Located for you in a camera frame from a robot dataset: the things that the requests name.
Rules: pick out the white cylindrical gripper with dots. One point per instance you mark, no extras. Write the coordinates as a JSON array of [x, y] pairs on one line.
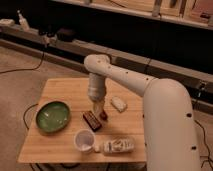
[[97, 92]]

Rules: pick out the green ceramic bowl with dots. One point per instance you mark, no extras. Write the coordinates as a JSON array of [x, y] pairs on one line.
[[53, 117]]

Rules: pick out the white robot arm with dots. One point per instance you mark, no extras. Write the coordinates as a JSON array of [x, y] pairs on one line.
[[169, 126]]

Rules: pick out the small brown oval object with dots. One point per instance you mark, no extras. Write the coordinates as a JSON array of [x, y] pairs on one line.
[[103, 115]]

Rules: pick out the dark brown chocolate bar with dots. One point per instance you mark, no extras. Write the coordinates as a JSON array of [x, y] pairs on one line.
[[92, 121]]

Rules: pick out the white plastic cup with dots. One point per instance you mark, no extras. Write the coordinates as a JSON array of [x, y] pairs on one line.
[[84, 141]]

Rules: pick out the clear plastic bottle lying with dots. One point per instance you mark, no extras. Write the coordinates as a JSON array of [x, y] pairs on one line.
[[116, 146]]

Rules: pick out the black round device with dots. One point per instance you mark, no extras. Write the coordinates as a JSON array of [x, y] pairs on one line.
[[66, 35]]

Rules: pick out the white spray bottle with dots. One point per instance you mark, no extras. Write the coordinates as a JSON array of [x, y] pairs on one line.
[[23, 22]]

